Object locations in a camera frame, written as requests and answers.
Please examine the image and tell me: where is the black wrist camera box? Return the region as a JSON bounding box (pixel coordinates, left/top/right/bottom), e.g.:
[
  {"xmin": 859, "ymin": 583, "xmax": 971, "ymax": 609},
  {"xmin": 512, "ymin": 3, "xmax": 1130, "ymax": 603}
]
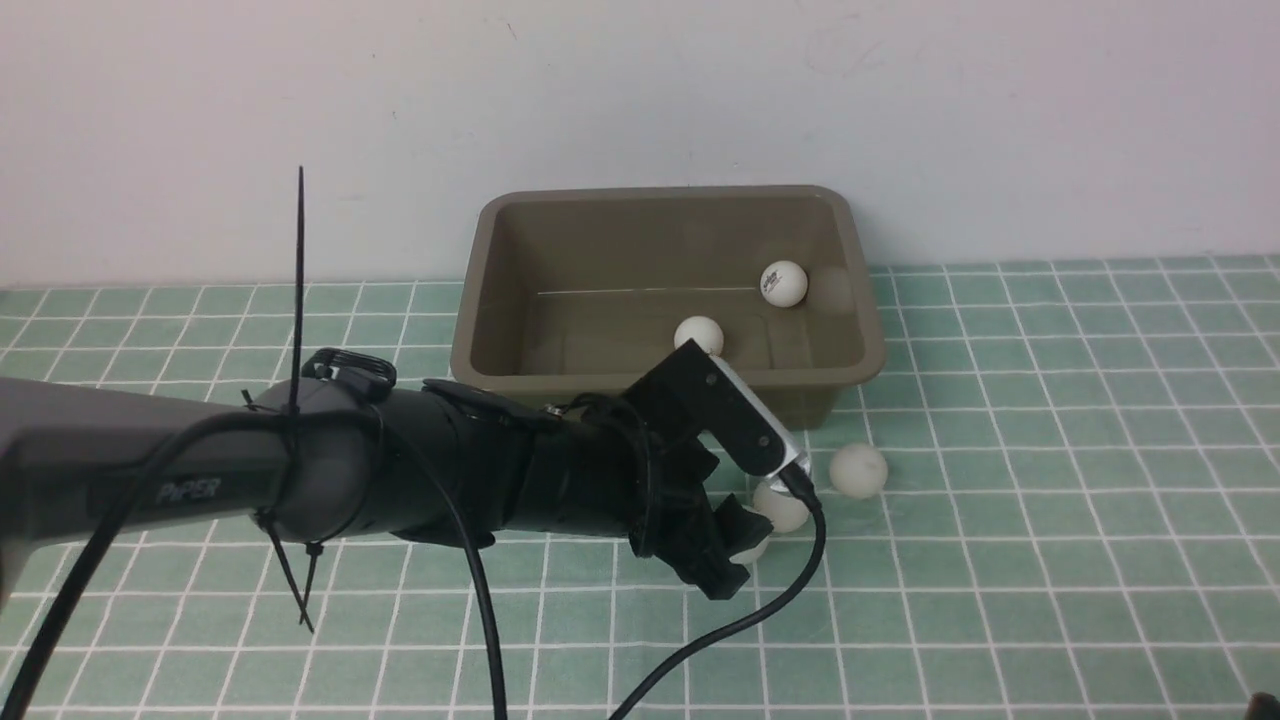
[{"xmin": 622, "ymin": 340, "xmax": 812, "ymax": 484}]

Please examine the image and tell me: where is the dark object bottom right corner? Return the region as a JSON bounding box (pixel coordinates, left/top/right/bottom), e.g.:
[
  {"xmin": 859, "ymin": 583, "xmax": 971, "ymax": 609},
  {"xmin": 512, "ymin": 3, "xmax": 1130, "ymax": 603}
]
[{"xmin": 1243, "ymin": 692, "xmax": 1280, "ymax": 720}]

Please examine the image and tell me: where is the white ball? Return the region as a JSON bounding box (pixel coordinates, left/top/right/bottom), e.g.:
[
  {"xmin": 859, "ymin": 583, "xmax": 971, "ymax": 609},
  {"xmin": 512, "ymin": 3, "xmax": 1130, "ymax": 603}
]
[
  {"xmin": 758, "ymin": 260, "xmax": 810, "ymax": 307},
  {"xmin": 828, "ymin": 443, "xmax": 890, "ymax": 500},
  {"xmin": 730, "ymin": 536, "xmax": 771, "ymax": 566},
  {"xmin": 673, "ymin": 315, "xmax": 724, "ymax": 356},
  {"xmin": 751, "ymin": 482, "xmax": 812, "ymax": 536}
]

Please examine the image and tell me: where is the olive green plastic bin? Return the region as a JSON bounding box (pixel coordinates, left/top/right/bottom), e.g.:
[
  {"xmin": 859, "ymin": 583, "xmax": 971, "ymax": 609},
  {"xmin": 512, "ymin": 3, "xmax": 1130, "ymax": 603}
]
[{"xmin": 451, "ymin": 184, "xmax": 888, "ymax": 429}]

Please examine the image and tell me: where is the black zip tie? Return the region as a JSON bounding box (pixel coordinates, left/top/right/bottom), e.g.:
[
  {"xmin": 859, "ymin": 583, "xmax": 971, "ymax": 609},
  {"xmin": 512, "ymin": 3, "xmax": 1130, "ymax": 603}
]
[{"xmin": 253, "ymin": 165, "xmax": 323, "ymax": 633}]

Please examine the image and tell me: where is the green checkered tablecloth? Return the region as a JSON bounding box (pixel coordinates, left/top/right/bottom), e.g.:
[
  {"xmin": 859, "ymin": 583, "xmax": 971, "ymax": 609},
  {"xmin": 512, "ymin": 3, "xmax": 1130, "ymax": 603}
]
[{"xmin": 1, "ymin": 254, "xmax": 1279, "ymax": 719}]

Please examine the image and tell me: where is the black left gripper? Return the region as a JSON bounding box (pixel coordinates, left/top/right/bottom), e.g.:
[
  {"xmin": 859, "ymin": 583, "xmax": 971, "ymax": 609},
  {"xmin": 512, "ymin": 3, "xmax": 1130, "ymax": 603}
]
[{"xmin": 620, "ymin": 400, "xmax": 774, "ymax": 601}]

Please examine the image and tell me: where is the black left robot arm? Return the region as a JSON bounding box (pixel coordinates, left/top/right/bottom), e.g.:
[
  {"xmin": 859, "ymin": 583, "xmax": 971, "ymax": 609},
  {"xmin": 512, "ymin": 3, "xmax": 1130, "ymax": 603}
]
[{"xmin": 3, "ymin": 348, "xmax": 797, "ymax": 600}]

